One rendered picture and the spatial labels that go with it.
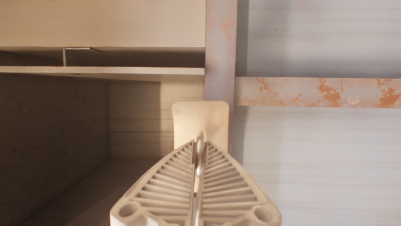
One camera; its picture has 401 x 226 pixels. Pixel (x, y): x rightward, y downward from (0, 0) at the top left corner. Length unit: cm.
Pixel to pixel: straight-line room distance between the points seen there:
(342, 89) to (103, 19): 42
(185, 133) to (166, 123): 69
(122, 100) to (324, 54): 92
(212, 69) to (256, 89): 8
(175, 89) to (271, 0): 65
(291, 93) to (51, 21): 43
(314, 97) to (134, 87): 85
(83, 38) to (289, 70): 39
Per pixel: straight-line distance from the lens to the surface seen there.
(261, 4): 38
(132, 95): 97
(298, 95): 31
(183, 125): 22
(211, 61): 26
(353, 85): 36
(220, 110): 22
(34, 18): 41
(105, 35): 32
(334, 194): 49
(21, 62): 52
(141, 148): 101
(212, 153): 16
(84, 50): 35
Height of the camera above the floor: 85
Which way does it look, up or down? 2 degrees up
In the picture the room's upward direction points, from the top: 89 degrees counter-clockwise
